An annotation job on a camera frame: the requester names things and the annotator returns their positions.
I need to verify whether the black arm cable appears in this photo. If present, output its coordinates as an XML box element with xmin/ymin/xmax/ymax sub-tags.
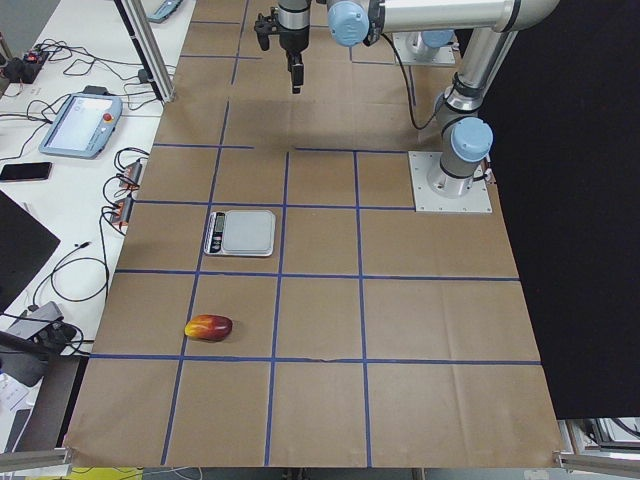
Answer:
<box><xmin>379</xmin><ymin>32</ymin><xmax>444</xmax><ymax>129</ymax></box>

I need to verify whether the grey usb hub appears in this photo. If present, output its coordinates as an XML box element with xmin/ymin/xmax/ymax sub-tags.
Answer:
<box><xmin>7</xmin><ymin>301</ymin><xmax>63</xmax><ymax>340</ymax></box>

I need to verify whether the black smartphone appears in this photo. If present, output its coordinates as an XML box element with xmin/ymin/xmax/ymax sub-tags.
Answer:
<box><xmin>0</xmin><ymin>162</ymin><xmax>52</xmax><ymax>182</ymax></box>

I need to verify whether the brown paper table cover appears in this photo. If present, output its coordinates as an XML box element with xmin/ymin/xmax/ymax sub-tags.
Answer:
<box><xmin>65</xmin><ymin>1</ymin><xmax>560</xmax><ymax>468</ymax></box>

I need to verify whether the blue teach pendant tablet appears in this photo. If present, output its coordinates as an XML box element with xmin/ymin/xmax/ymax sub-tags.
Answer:
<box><xmin>39</xmin><ymin>93</ymin><xmax>123</xmax><ymax>159</ymax></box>

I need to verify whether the red yellow mango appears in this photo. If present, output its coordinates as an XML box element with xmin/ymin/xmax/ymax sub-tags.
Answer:
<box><xmin>184</xmin><ymin>314</ymin><xmax>233</xmax><ymax>342</ymax></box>

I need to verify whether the black laptop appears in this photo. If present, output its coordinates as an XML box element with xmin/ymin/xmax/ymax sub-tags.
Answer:
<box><xmin>0</xmin><ymin>192</ymin><xmax>60</xmax><ymax>311</ymax></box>

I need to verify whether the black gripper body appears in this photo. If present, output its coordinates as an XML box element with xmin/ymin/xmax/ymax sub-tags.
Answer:
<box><xmin>278</xmin><ymin>0</ymin><xmax>311</xmax><ymax>54</ymax></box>

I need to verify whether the aluminium frame post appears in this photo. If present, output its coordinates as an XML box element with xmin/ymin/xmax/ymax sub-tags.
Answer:
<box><xmin>114</xmin><ymin>0</ymin><xmax>175</xmax><ymax>103</ymax></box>

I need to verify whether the silver digital kitchen scale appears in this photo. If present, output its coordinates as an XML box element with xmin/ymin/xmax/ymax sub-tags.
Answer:
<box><xmin>203</xmin><ymin>210</ymin><xmax>276</xmax><ymax>257</ymax></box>

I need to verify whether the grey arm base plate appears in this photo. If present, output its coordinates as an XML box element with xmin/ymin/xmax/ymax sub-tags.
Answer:
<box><xmin>408</xmin><ymin>151</ymin><xmax>492</xmax><ymax>214</ymax></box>
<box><xmin>393</xmin><ymin>30</ymin><xmax>456</xmax><ymax>67</ymax></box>

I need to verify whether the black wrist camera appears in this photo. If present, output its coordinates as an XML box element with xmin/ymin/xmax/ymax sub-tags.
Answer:
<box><xmin>254</xmin><ymin>13</ymin><xmax>279</xmax><ymax>51</ymax></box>

